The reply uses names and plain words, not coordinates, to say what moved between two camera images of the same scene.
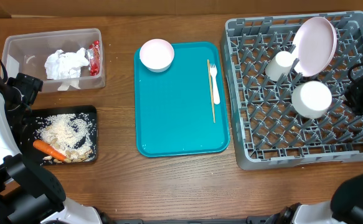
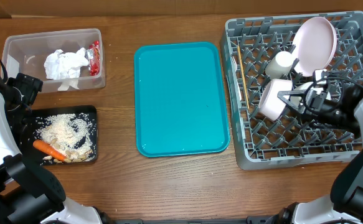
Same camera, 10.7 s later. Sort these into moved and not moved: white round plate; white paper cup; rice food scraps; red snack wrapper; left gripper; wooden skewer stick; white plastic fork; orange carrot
Moved: wooden skewer stick; white plastic fork
Not moved: white round plate; orange carrot; left gripper; white paper cup; red snack wrapper; rice food scraps
